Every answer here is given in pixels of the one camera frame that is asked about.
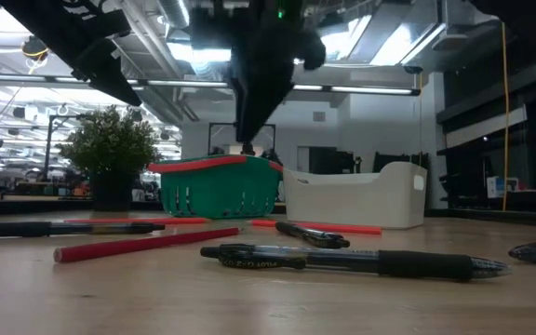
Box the white plastic bin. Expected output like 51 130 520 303
282 161 428 230

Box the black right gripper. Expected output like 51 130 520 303
188 13 306 145

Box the long white light bar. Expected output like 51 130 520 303
0 72 422 97

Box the green basket with orange rim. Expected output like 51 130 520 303
148 154 285 220

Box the orange pencil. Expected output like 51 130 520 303
248 219 383 236
62 217 209 226

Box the yellow extension cable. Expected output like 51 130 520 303
501 20 511 211

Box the black aluminium table frame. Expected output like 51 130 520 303
0 194 536 229

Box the black metal gantry frame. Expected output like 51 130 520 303
208 121 277 164

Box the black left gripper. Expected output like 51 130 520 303
0 0 143 107

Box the black background equipment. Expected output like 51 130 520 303
372 151 431 174
308 146 361 176

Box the green plant in black pot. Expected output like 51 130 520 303
57 104 161 213

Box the red pencil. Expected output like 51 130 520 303
53 226 241 264

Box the white box with blue print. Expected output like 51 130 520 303
486 175 520 200

